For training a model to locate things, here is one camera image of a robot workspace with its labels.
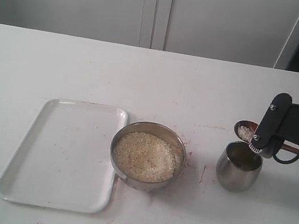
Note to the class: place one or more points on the brown wooden spoon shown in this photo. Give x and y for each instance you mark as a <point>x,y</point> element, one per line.
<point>245,130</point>

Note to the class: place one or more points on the steel bowl of rice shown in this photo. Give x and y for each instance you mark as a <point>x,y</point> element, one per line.
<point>147,156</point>

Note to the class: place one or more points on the small steel cup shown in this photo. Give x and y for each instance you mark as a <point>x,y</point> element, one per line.
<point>238,167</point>

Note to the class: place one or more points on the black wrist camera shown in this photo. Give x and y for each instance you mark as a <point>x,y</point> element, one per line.
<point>263,140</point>

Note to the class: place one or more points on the white rectangular plastic tray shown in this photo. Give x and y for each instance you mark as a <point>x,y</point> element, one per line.
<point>63,161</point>

